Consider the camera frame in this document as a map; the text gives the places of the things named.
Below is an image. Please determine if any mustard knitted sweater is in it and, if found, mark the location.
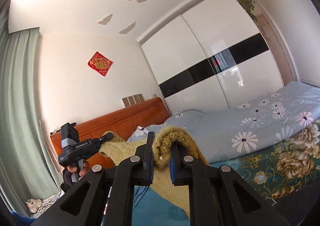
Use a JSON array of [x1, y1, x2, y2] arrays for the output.
[[99, 126, 208, 216]]

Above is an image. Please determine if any left hand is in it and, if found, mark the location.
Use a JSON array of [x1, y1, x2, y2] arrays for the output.
[[67, 161, 90, 181]]

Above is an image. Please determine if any orange wooden headboard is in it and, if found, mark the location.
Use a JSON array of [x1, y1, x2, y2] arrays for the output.
[[49, 96, 171, 169]]

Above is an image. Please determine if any green curtain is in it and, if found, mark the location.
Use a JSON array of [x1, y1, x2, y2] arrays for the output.
[[1, 28, 61, 215]]

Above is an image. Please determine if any light blue floral duvet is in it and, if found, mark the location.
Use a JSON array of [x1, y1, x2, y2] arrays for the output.
[[128, 82, 319, 163]]

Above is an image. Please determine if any teal floral bed blanket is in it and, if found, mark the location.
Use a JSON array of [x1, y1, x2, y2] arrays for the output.
[[132, 120, 319, 225]]

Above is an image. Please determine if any white black sliding wardrobe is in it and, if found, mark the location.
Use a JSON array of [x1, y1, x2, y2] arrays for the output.
[[142, 0, 283, 113]]

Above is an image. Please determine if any wooden door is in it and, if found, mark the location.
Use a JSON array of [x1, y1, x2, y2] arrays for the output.
[[255, 14, 297, 85]]

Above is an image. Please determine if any hanging green plant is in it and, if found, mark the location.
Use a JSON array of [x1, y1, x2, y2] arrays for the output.
[[237, 0, 257, 21]]

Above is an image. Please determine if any wall switch panel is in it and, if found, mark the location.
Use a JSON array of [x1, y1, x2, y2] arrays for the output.
[[122, 94, 145, 107]]

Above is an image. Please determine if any red fu wall decoration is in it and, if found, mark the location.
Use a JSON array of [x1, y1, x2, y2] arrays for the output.
[[88, 52, 113, 76]]

